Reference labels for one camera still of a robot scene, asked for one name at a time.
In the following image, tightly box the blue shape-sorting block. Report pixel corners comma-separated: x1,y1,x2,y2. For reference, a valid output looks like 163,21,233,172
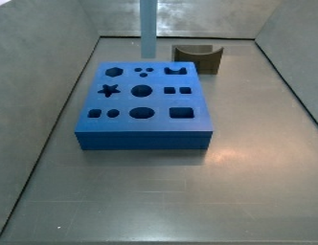
74,62,213,150

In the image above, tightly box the light blue vertical post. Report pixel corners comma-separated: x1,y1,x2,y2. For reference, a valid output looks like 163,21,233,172
139,0,158,58

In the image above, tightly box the dark curved holder block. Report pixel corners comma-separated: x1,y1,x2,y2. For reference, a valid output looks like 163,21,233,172
171,45,224,75

